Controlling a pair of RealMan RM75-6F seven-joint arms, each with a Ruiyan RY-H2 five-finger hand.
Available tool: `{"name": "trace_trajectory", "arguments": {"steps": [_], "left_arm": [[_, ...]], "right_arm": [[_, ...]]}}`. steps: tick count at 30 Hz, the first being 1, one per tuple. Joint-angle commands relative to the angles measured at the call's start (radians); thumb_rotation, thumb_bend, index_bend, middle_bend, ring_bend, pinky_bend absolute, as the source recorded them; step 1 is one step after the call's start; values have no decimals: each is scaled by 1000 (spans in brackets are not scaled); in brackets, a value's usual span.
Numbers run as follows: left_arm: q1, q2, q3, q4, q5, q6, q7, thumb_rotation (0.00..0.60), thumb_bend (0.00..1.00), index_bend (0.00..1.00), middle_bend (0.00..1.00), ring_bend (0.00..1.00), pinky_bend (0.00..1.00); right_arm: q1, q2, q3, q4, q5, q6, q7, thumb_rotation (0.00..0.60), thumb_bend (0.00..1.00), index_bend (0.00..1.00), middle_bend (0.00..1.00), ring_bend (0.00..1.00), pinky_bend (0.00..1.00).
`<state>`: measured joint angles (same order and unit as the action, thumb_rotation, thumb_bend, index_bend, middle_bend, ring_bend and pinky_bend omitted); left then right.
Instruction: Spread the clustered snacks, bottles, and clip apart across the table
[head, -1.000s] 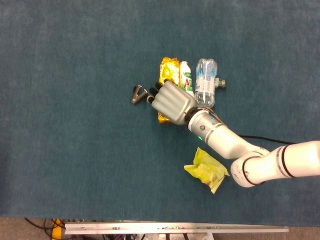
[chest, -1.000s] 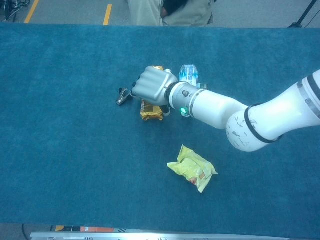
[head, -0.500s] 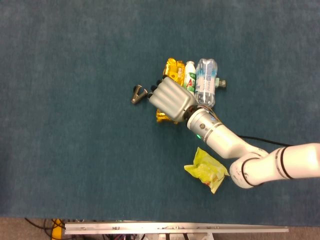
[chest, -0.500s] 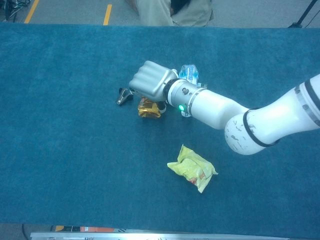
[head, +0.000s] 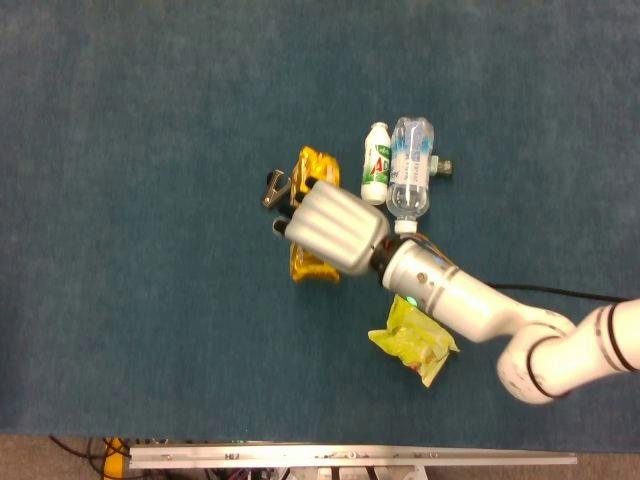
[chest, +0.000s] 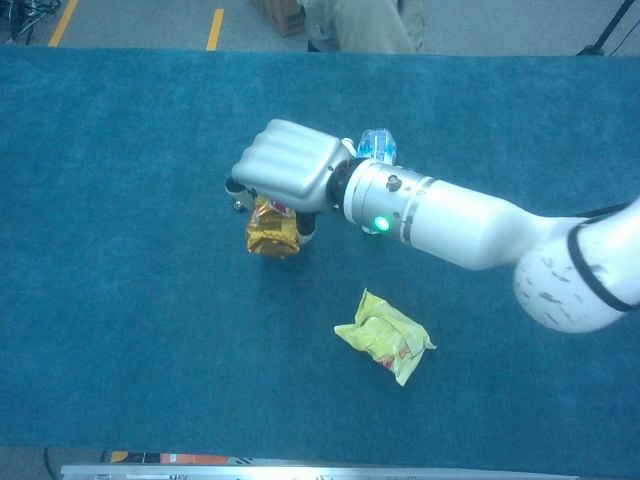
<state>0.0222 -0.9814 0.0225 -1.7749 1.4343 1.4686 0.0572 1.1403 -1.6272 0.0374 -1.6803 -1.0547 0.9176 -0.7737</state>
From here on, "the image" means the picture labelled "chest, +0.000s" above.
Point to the long golden yellow biscuit pack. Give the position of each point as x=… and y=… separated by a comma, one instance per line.
x=272, y=235

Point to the blue felt table cloth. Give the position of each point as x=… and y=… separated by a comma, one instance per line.
x=125, y=300

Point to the person in beige trousers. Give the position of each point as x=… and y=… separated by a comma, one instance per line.
x=370, y=25

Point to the black tripod stand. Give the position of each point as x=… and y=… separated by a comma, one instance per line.
x=597, y=47

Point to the clear plastic water bottle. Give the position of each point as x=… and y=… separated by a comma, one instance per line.
x=377, y=145

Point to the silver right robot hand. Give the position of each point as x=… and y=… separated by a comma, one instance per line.
x=290, y=160

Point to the orange black strip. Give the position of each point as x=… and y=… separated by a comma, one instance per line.
x=180, y=458

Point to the yellow crinkled snack bag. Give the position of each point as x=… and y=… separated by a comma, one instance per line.
x=385, y=340

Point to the yellow floor tape strip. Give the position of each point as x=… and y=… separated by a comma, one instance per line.
x=63, y=22
x=215, y=30

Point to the aluminium frame rail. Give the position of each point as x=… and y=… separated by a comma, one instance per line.
x=200, y=472

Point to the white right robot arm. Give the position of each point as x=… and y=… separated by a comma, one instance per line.
x=475, y=225

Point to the black metal staple remover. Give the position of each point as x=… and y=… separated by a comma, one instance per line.
x=238, y=205

